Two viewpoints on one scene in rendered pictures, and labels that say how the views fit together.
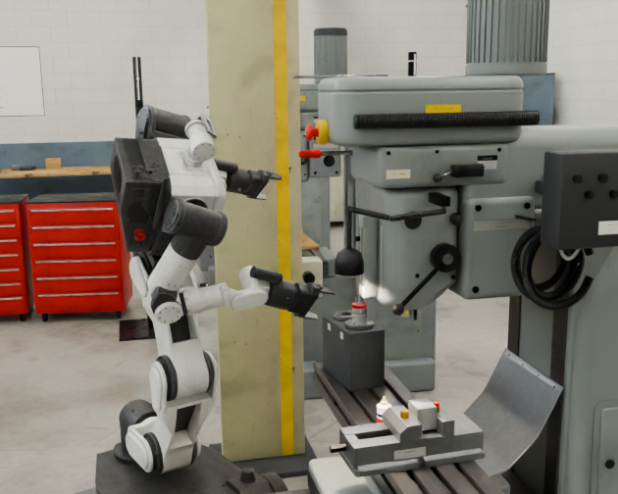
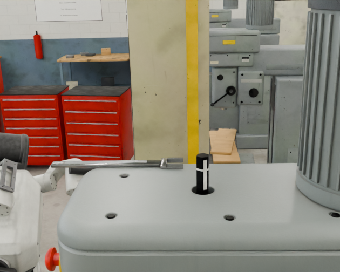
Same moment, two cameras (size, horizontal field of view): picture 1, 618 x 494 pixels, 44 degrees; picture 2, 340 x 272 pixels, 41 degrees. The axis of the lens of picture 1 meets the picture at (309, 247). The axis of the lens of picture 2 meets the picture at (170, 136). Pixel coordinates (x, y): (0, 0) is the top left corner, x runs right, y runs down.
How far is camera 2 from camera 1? 1.37 m
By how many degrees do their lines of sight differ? 16
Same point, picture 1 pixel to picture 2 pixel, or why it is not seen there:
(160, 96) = not seen: hidden behind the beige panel
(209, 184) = (8, 241)
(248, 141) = (163, 97)
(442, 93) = (226, 257)
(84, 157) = (126, 47)
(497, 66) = (338, 198)
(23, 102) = (89, 11)
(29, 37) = not seen: outside the picture
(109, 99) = not seen: hidden behind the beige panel
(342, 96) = (61, 250)
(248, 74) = (163, 40)
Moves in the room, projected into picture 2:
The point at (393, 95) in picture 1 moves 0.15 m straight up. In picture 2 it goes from (139, 259) to (134, 157)
